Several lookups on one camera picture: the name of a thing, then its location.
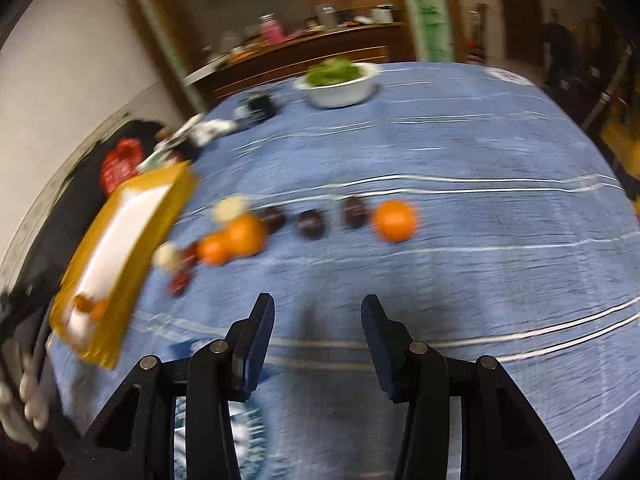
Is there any wooden door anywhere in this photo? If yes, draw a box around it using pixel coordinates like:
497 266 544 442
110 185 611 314
492 0 543 66

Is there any yellow cardboard tray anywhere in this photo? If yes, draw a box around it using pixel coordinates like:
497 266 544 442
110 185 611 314
49 160 198 371

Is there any black round device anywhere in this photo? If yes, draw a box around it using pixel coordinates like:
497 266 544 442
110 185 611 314
234 92 277 126

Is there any black leather sofa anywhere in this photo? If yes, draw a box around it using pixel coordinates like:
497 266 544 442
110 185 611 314
0 119 203 461

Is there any dark plum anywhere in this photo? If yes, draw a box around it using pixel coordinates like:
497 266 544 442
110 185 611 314
341 196 371 230
296 209 328 241
259 206 288 235

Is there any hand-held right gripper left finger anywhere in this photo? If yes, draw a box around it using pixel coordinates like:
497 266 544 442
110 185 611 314
59 292 277 480

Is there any orange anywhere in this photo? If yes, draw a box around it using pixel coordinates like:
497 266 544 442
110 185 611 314
196 232 233 267
74 294 108 321
226 214 267 257
371 199 420 243

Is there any white glove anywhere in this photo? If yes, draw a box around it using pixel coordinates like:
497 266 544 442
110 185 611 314
172 115 238 148

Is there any red plastic bag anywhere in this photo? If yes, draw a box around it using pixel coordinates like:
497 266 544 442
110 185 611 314
99 139 146 196

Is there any peeled banana piece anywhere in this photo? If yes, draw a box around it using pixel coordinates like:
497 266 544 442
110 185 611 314
152 241 183 272
211 196 251 223

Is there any green lettuce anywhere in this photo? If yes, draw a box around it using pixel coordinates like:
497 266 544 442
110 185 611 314
305 58 365 86

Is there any white bowl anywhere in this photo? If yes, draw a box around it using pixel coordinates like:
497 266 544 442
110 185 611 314
293 62 379 109

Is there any wooden chair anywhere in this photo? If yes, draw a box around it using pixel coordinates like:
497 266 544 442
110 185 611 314
465 4 488 63

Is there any pink bottle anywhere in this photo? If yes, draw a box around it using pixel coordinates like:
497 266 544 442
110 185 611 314
259 14 286 46

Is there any wooden counter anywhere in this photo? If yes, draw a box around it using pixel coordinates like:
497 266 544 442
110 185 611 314
182 20 406 111

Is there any blue plaid tablecloth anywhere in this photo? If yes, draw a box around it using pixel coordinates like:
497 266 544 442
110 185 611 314
47 61 640 480

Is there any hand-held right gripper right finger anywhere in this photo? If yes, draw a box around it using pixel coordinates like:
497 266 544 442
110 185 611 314
361 294 577 480

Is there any person's left hand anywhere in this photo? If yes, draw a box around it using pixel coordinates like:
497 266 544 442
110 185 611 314
0 367 49 448

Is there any bamboo painted panel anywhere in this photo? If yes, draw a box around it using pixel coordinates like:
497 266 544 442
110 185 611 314
392 0 456 63

